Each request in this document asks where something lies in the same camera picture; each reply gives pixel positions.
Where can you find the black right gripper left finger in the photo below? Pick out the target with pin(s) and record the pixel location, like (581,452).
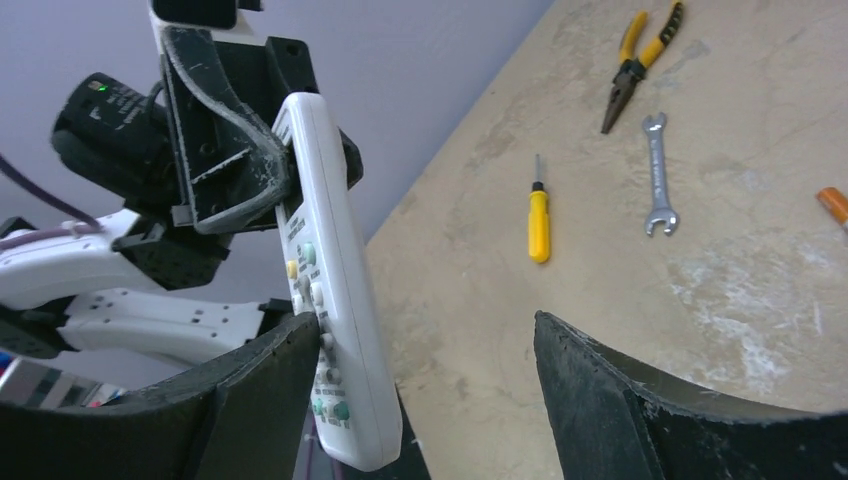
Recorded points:
(238,416)

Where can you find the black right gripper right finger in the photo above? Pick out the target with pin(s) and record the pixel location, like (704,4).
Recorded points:
(615,417)

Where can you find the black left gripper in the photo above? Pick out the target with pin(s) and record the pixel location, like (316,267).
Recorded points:
(223,90)

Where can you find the white universal AC remote control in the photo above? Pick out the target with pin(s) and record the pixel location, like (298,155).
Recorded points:
(354,400)

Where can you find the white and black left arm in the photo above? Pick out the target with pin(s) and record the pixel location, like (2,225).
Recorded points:
(95,283)

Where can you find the silver open-end wrench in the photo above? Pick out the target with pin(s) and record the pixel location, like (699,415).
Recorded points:
(662,211)

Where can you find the orange AAA battery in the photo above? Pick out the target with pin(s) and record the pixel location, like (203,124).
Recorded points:
(835,203)

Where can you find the yellow handled screwdriver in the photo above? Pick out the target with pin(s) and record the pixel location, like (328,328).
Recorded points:
(538,225)

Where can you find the yellow handled pliers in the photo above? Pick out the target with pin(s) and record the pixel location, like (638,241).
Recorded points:
(633,66)

